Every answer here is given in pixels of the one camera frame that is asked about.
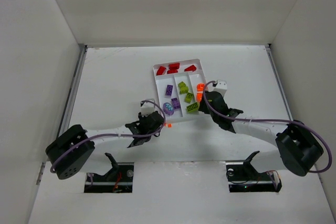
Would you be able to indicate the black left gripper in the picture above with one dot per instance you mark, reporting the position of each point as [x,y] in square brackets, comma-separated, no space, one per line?
[156,118]

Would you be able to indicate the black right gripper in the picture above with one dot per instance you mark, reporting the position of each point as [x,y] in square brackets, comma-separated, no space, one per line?
[210,100]

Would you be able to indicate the purple sloped lego brick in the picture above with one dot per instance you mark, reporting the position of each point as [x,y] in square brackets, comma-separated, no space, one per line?
[168,109]

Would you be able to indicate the lime green small lego brick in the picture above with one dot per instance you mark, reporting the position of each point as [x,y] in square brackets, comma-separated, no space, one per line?
[184,90]

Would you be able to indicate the purple long lego brick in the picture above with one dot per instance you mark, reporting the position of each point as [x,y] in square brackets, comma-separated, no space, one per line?
[175,103]

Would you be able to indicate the small red lego brick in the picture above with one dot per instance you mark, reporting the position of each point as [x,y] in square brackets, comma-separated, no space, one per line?
[190,68]

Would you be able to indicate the red square lego brick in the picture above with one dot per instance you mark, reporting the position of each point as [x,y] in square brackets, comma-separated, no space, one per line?
[174,66]

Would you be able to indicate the red curved lego brick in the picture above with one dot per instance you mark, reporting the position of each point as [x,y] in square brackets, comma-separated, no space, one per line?
[172,71]

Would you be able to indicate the red flower lego brick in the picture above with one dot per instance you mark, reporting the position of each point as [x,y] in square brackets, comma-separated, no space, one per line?
[161,71]

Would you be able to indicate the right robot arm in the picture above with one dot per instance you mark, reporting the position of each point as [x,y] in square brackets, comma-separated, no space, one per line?
[297,145]

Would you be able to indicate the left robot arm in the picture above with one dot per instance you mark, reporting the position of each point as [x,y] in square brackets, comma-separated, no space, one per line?
[90,151]

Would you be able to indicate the lime lego under purple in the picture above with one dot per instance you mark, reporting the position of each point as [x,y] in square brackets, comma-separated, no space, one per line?
[189,97]

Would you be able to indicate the white divided sorting tray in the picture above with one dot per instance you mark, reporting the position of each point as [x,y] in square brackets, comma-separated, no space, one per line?
[191,79]

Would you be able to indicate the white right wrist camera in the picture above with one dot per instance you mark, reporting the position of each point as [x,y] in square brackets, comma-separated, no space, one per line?
[220,86]

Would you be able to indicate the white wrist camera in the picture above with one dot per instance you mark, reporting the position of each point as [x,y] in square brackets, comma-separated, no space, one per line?
[220,86]
[147,103]

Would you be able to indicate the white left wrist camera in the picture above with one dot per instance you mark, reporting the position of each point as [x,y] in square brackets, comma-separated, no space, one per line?
[147,103]

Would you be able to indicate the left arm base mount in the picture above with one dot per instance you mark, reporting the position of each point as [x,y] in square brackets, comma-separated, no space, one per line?
[117,180]

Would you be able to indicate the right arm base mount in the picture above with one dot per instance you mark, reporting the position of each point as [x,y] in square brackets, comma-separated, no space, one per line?
[243,177]

